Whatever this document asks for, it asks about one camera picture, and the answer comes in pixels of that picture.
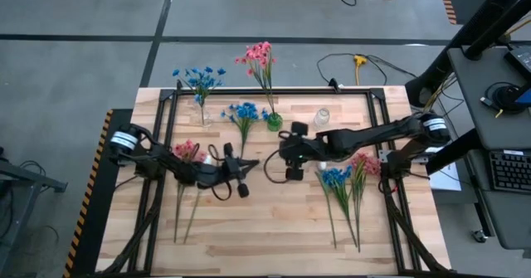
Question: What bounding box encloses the black aluminium table frame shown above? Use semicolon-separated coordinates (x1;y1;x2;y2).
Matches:
95;87;455;278

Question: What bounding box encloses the yellow power splitter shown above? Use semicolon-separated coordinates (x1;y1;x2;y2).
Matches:
353;53;369;87

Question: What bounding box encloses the orange black hazard strip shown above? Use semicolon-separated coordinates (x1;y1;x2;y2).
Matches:
436;0;458;25

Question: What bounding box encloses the blue artificial flower bunch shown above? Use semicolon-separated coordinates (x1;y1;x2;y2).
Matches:
319;164;358;249
220;101;270;159
172;66;227;124

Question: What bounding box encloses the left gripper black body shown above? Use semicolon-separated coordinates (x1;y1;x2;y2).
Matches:
207;142;250;199

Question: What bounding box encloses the black keyboard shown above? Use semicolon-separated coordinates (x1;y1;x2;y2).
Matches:
488;149;531;195

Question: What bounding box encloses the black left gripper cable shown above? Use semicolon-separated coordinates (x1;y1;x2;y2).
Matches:
206;144;233;202

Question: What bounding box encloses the dark laptop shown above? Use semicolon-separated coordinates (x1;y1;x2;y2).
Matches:
504;45;531;80

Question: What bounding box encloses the tall clear glass vase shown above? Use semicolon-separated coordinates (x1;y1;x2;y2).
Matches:
194;103;213;129

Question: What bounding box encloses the black tower fan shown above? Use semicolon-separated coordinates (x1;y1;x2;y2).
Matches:
404;0;531;109

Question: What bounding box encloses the pink artificial flower bunch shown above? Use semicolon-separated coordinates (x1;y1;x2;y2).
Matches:
172;139;208;244
349;151;382;254
234;41;278;121

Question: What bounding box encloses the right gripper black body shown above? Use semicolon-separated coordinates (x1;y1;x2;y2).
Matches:
285;121;321;183

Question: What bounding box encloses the green glass vase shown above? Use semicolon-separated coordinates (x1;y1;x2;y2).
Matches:
265;111;284;133

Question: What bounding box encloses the black slanted stand leg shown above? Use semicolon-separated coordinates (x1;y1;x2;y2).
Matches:
425;127;493;176

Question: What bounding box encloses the ribbed clear glass vase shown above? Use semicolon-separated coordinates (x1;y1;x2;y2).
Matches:
313;107;331;129

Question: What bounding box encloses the yellow black hazard strip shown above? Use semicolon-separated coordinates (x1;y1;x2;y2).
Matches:
62;109;114;278

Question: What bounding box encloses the white paper sheet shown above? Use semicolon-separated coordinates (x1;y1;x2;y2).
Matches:
429;161;462;193

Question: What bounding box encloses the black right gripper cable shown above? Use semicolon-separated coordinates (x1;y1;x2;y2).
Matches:
263;130;294;185

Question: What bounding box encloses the grey desk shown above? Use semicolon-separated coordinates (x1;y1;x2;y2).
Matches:
446;45;531;251

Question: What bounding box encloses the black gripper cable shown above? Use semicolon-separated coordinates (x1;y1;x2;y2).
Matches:
263;130;294;185
206;144;233;202

